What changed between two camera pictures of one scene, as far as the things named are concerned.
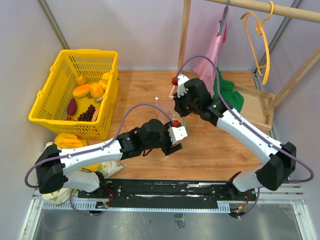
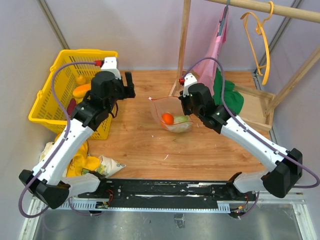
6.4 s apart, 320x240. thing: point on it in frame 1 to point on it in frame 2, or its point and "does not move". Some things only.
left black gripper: [169, 149] to [127, 91]
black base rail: [221, 191] does not move
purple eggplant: [72, 107] does not move
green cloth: [234, 98] does not move
